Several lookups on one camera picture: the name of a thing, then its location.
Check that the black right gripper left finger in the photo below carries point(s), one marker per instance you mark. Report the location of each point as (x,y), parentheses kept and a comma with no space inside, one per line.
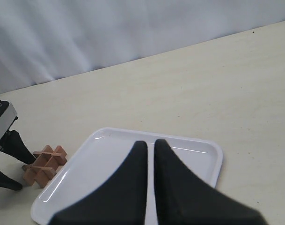
(120,200)

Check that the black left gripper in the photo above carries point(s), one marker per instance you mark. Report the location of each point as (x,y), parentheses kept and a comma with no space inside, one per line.
(12,144)

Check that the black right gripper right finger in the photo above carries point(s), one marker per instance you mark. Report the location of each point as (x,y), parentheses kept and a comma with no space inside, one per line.
(182,198)

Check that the wooden interlocking puzzle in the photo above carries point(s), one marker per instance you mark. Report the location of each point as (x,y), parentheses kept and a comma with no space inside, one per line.
(45,167)

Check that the white plastic tray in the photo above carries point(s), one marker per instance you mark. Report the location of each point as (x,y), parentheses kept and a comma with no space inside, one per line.
(103,152)

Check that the white curtain backdrop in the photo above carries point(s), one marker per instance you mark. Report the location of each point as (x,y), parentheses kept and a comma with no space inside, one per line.
(46,40)

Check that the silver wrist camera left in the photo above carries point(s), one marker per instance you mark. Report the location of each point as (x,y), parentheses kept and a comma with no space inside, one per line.
(8,115)

